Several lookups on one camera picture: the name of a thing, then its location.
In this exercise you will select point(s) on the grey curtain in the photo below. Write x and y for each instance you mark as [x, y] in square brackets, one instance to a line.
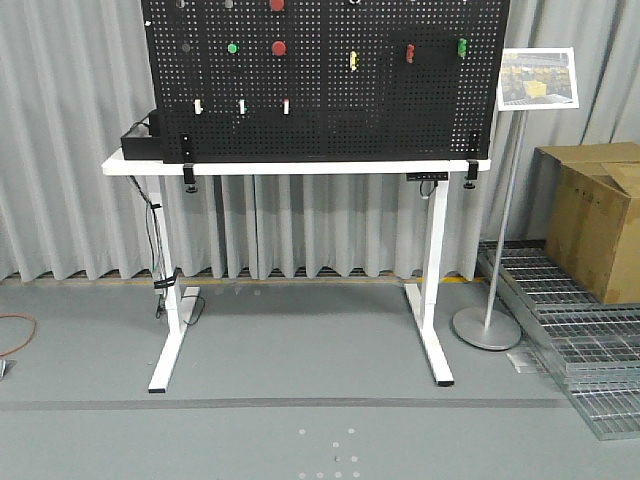
[75, 77]

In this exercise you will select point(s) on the black box on desk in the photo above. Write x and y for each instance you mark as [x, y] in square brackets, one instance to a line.
[143, 140]

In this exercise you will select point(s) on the desk height control panel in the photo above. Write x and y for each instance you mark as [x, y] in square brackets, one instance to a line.
[427, 176]

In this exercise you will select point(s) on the green toggle switch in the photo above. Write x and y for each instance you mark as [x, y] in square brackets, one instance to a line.
[462, 48]

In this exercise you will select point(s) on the black table clamp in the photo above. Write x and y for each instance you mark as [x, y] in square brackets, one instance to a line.
[188, 165]
[471, 170]

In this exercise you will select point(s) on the sign stand with picture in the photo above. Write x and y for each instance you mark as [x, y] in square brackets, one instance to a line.
[529, 79]

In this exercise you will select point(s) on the metal floor grating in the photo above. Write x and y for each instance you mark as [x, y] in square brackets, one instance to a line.
[590, 349]

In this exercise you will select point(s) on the red toggle switch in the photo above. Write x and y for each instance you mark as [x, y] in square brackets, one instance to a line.
[410, 50]

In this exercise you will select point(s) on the black perforated pegboard panel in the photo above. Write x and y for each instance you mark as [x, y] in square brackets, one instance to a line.
[387, 110]

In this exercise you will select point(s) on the right black table clamp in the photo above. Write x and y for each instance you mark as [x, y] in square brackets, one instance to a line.
[471, 170]

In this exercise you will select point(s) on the left black table clamp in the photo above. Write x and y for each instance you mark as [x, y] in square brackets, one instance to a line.
[188, 165]

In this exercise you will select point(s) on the brown cardboard box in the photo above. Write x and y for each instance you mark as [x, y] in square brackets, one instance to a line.
[594, 226]

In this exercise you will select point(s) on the white standing desk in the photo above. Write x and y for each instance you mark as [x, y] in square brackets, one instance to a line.
[421, 298]

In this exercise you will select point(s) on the lower red mushroom button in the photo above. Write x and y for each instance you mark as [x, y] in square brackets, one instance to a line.
[279, 48]

